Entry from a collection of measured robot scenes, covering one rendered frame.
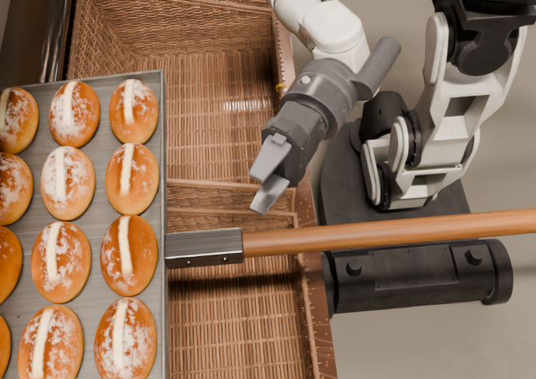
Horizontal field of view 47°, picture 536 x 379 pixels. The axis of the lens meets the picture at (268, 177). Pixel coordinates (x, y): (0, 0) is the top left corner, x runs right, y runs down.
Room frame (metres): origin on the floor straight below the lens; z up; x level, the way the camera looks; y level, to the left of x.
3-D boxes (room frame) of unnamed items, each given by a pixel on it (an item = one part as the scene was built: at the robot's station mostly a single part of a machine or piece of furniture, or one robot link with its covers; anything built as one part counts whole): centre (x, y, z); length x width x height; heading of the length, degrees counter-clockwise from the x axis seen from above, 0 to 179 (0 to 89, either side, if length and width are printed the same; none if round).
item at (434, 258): (0.97, -0.40, 0.19); 0.64 x 0.52 x 0.33; 5
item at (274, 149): (0.41, 0.00, 1.24); 0.06 x 0.03 x 0.02; 150
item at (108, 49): (0.92, 0.20, 0.72); 0.56 x 0.49 x 0.28; 4
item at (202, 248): (0.31, 0.07, 1.20); 0.09 x 0.04 x 0.03; 95
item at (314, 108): (0.49, -0.04, 1.20); 0.12 x 0.10 x 0.13; 150
